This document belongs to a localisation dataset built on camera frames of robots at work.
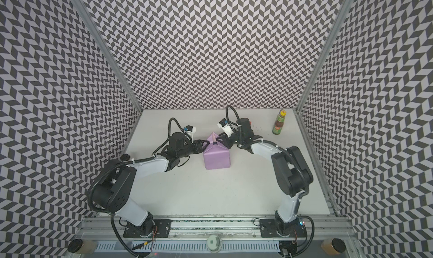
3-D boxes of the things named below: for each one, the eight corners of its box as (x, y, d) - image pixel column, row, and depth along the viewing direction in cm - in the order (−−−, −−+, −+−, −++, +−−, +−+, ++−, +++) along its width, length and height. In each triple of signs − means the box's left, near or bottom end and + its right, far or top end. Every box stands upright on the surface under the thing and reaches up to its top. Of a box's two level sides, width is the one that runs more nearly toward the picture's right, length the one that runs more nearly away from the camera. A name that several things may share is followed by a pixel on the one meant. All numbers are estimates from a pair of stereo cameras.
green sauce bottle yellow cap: (273, 135, 106) (280, 116, 92) (272, 128, 109) (278, 109, 95) (279, 135, 106) (287, 116, 92) (277, 128, 109) (285, 109, 95)
